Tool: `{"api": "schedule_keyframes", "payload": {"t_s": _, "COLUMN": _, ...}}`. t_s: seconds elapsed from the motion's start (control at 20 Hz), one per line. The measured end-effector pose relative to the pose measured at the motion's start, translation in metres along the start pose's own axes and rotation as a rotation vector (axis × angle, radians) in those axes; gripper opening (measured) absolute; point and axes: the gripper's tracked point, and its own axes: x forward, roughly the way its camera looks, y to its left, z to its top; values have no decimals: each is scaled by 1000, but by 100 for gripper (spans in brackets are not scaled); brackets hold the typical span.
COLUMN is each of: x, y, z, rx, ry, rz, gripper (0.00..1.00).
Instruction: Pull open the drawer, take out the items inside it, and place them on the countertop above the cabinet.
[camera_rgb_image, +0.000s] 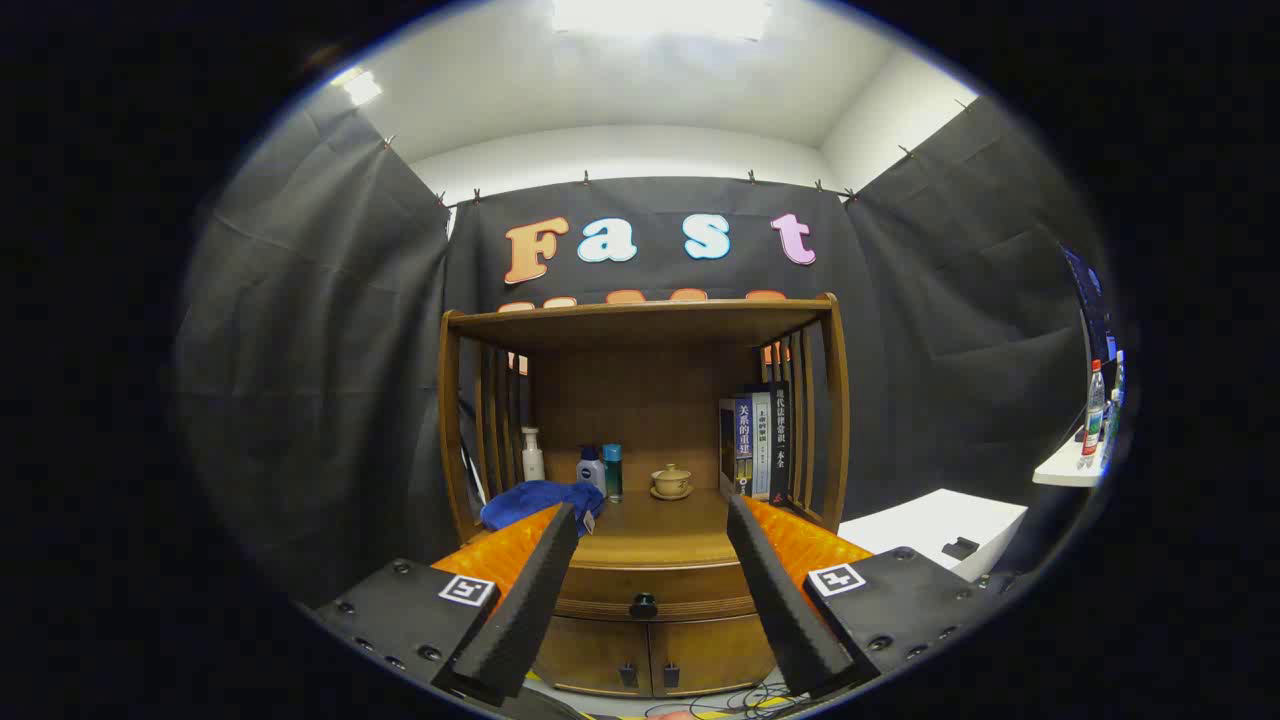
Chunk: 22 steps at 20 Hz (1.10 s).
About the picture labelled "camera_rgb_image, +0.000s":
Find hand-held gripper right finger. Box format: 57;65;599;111
725;495;991;699

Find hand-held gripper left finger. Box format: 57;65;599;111
315;503;581;707

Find wooden drawer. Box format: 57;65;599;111
552;560;761;623

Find wooden countertop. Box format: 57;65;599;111
470;488;841;571

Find white side cabinet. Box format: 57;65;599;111
838;488;1029;583

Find wooden cabinet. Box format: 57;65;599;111
438;293;851;698

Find blue towel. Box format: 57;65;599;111
480;480;606;536

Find book with pale spine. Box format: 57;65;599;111
750;392;773;499

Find book with purple spine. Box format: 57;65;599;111
719;398;753;498

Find book with black spine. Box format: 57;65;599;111
768;381;793;504

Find clear bottle with red label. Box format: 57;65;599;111
1080;360;1107;469

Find small ceiling light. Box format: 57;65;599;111
335;68;384;107

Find large ceiling light panel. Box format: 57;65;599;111
550;0;773;41

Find black floor cables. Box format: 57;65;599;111
690;680;801;719

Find white wall shelf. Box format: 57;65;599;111
1033;440;1111;489

